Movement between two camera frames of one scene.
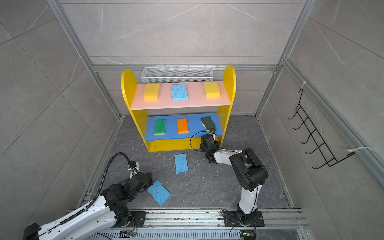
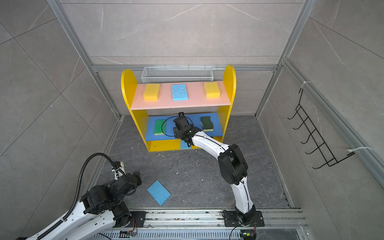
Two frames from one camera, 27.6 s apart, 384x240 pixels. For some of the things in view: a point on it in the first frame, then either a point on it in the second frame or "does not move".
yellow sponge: [151, 92] does not move
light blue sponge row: [181, 164] -> [184, 145]
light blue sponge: [179, 92] does not move
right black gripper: [202, 146] -> [177, 133]
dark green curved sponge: [208, 123] does not move
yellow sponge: [212, 89] does not move
